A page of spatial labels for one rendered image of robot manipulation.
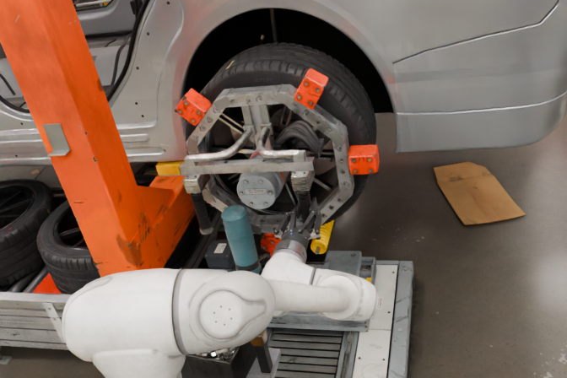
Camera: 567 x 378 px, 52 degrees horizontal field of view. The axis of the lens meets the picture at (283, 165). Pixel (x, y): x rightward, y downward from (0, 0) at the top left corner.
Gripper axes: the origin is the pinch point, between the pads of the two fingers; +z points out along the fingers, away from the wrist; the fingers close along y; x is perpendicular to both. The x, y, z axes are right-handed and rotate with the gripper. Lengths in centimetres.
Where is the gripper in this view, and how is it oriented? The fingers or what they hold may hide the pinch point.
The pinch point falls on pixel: (306, 207)
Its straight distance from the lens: 172.8
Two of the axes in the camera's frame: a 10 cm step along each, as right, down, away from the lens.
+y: 9.6, -0.3, -2.9
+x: -1.7, -8.6, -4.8
